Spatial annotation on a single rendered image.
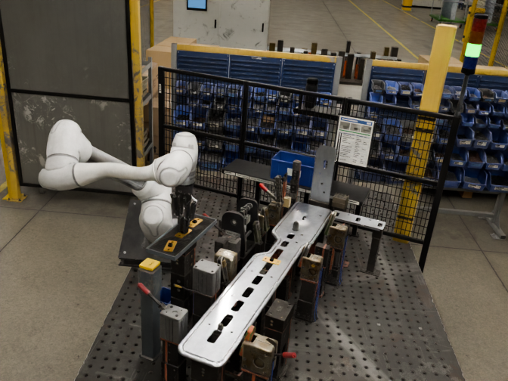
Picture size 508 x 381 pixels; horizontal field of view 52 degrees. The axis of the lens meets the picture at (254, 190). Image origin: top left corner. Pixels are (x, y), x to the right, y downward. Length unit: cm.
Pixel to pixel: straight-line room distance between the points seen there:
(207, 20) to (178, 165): 741
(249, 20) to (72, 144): 704
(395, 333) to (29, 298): 250
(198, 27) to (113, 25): 486
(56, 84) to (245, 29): 496
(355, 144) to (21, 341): 238
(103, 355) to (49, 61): 299
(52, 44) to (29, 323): 226
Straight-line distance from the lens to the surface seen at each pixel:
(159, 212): 264
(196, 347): 195
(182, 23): 933
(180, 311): 200
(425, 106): 308
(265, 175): 323
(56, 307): 387
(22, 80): 495
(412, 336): 265
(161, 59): 687
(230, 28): 922
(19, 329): 374
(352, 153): 319
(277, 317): 205
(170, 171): 191
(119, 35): 453
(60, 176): 230
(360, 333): 258
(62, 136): 238
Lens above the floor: 230
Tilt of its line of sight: 25 degrees down
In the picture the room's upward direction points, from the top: 4 degrees clockwise
